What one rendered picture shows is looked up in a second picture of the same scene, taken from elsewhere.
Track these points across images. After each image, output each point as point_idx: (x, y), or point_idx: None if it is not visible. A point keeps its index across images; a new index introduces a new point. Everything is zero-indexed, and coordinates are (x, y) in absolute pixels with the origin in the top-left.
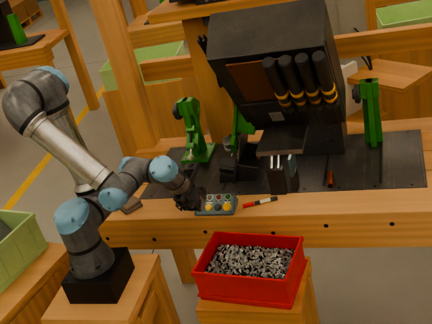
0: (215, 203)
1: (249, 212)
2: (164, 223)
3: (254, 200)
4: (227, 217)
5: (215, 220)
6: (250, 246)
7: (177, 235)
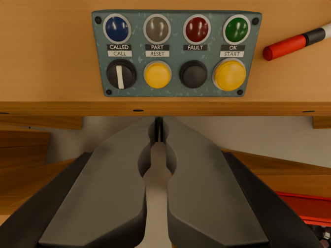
0: (183, 57)
1: (290, 81)
2: (5, 105)
3: (292, 20)
4: (218, 102)
5: (175, 105)
6: (313, 227)
7: (60, 111)
